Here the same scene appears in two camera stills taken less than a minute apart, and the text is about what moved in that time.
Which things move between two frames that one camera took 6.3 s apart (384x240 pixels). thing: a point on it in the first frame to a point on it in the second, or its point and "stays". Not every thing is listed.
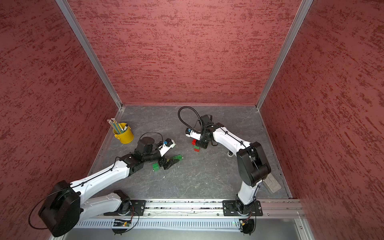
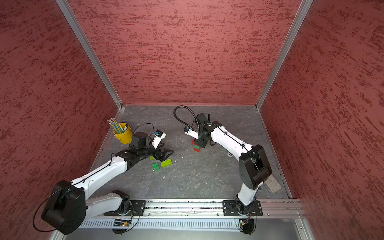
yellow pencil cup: (126, 137) stays
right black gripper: (200, 144) stays
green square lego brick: (155, 166) stays
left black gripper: (171, 161) to (162, 158)
